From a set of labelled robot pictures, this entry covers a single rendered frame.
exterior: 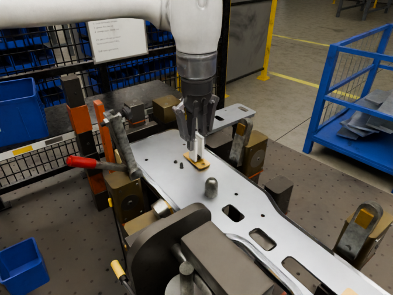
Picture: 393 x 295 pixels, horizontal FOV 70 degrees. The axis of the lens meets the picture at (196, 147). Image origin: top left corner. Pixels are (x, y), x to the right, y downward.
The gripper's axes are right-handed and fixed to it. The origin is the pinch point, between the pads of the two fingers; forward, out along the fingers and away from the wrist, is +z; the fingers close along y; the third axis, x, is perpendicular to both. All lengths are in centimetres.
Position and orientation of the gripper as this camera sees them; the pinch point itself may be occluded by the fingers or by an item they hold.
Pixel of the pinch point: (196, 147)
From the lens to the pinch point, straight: 75.7
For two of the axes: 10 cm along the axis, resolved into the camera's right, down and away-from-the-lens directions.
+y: -8.0, 3.4, -5.0
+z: 0.0, 8.3, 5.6
